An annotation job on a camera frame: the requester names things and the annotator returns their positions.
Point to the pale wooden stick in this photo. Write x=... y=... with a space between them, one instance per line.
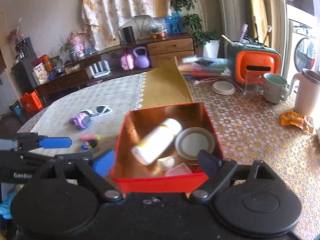
x=228 y=40

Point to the stack of colourful folders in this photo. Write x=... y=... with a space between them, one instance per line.
x=200 y=71

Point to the white router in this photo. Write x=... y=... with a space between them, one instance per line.
x=100 y=72

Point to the small green plant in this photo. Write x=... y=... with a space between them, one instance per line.
x=56 y=58

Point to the orange gift bag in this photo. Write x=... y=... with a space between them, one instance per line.
x=31 y=102

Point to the white yellow bottle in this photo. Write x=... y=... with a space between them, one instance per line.
x=157 y=140

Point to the clear bag of fruit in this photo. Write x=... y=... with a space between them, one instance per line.
x=158 y=28

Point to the potted tree white pot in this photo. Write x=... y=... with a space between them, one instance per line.
x=197 y=25

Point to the pink pen-shaped toy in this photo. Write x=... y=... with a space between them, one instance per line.
x=88 y=137

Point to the black mini fridge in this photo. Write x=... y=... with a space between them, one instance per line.
x=22 y=77

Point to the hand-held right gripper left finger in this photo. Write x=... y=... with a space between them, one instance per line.
x=105 y=163

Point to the blue photo box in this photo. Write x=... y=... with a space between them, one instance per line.
x=173 y=23

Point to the white round coaster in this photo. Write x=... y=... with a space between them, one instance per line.
x=223 y=88

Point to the clear drinking glass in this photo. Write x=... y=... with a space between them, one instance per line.
x=252 y=83

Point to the wooden television cabinet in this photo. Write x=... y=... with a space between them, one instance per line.
x=170 y=47

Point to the floral cloth-covered tv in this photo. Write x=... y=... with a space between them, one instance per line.
x=125 y=0

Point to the white washing machine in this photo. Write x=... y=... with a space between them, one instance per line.
x=303 y=50

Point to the white sunglasses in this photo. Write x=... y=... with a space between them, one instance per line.
x=102 y=110

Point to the purple kettlebell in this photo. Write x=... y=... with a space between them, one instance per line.
x=141 y=61

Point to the pale green mug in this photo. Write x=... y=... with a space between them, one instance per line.
x=273 y=91

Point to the pink toy suitcase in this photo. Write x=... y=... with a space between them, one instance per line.
x=127 y=63

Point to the white printed snack box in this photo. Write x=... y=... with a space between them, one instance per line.
x=40 y=73

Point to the orange green storage box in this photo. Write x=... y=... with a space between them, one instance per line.
x=255 y=60

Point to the pink tube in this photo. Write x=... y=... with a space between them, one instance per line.
x=243 y=33

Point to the black cylinder speaker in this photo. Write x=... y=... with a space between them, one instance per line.
x=128 y=33

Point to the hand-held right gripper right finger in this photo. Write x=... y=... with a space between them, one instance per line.
x=208 y=163

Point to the red tin box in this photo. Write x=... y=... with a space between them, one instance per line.
x=162 y=182

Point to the cream quilted table mat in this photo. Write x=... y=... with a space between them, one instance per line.
x=75 y=97

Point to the orange snack wrapper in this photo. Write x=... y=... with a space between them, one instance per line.
x=295 y=121

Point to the purple toy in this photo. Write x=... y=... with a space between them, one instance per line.
x=80 y=120

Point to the pink plush doll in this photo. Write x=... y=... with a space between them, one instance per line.
x=78 y=45

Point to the black coffee machine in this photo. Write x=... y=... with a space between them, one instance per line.
x=25 y=48

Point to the orange red box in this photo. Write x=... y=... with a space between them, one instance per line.
x=45 y=62

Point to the small cream round object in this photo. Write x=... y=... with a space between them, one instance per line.
x=166 y=163

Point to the small plant striped pot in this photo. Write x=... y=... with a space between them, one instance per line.
x=71 y=55

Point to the gold curtain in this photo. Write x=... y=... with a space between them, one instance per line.
x=257 y=10

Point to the standing air conditioner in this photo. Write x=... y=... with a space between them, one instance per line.
x=232 y=10

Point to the dried flower decoration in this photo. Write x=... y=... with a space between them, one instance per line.
x=17 y=30

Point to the white rounded appliance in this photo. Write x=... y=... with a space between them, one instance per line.
x=140 y=26

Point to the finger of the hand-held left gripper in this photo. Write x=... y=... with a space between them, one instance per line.
x=56 y=143
x=25 y=157

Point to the small black pouch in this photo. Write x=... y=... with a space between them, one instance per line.
x=204 y=62

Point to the small cardboard box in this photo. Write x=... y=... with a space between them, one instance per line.
x=72 y=68

